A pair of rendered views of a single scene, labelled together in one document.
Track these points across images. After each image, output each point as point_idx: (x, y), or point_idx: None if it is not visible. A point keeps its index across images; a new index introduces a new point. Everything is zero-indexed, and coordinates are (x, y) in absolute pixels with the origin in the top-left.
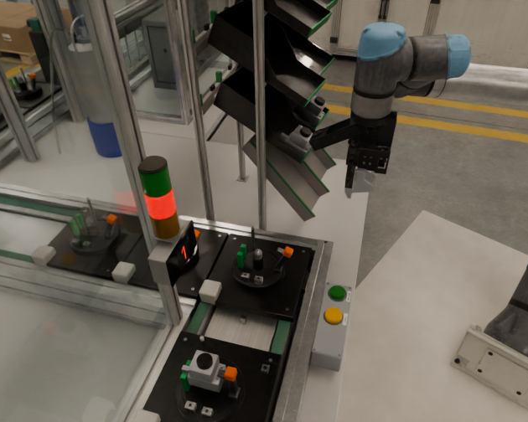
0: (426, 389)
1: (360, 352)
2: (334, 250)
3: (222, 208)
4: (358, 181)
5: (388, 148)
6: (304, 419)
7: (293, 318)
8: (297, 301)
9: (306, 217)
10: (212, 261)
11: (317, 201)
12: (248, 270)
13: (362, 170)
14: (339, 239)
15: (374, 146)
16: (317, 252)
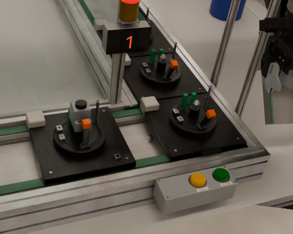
0: None
1: (199, 230)
2: (278, 175)
3: (239, 91)
4: (273, 74)
5: None
6: (113, 217)
7: (172, 158)
8: (188, 154)
9: (267, 120)
10: (174, 95)
11: None
12: (183, 113)
13: (278, 65)
14: None
15: (290, 45)
16: (248, 148)
